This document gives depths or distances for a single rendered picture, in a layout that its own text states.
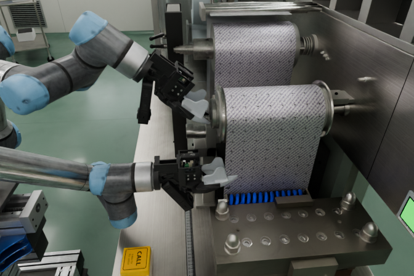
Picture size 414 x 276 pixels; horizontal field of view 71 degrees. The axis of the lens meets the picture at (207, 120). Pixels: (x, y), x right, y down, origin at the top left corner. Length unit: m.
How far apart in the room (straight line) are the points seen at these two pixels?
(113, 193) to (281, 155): 0.42
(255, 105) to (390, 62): 0.28
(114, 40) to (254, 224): 0.53
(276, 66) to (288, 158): 0.29
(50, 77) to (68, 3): 5.92
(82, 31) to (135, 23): 5.71
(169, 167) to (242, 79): 0.36
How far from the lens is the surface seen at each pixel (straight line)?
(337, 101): 0.78
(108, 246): 2.06
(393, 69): 0.69
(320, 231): 0.78
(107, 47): 0.64
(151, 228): 0.92
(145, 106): 0.69
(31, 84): 0.63
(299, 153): 0.78
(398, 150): 0.69
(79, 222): 2.25
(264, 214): 0.78
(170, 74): 0.67
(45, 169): 0.81
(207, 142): 0.78
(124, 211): 0.81
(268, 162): 0.77
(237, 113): 0.67
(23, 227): 1.32
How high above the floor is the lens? 1.62
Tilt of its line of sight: 32 degrees down
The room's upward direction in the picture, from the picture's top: straight up
